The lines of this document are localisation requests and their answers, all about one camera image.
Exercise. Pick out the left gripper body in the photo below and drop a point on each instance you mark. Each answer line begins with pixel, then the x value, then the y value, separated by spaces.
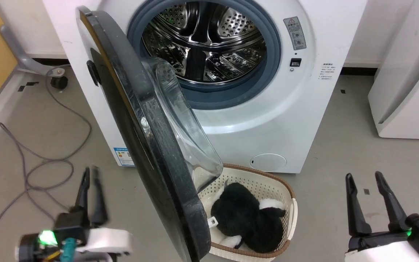
pixel 104 240

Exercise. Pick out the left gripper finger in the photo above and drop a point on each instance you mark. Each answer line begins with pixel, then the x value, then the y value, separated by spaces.
pixel 99 203
pixel 83 193

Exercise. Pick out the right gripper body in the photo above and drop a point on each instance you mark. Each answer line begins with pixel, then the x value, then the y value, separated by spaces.
pixel 387 251

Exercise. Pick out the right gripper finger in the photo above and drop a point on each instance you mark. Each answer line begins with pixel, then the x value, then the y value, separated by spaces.
pixel 391 205
pixel 355 211

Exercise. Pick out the black round washer door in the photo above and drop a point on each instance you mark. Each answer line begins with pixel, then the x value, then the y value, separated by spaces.
pixel 147 153

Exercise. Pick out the white front-load washing machine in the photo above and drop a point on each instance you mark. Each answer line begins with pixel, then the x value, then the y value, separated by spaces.
pixel 267 120

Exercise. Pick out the black door latch socket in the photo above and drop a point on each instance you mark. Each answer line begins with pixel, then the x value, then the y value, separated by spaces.
pixel 295 62

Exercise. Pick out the grey rubber door gasket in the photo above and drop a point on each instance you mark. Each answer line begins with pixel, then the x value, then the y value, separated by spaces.
pixel 231 96

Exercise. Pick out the white plastic laundry basket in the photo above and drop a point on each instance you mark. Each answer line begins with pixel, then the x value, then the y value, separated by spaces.
pixel 267 183

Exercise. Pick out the white floor-standing appliance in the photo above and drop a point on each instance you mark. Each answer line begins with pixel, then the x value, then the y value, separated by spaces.
pixel 406 94

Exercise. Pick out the black caster wheel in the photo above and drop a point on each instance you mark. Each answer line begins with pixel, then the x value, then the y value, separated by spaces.
pixel 59 82

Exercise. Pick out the black and white plush toy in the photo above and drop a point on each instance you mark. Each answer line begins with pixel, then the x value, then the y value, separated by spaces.
pixel 242 214

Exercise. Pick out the grey metal stand leg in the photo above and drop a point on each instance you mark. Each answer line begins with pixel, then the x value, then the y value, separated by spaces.
pixel 20 58

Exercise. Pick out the grey warning sticker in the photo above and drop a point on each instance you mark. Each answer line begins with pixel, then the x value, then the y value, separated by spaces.
pixel 295 32

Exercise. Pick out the stainless steel washer drum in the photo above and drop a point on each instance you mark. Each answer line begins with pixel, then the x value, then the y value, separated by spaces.
pixel 209 40

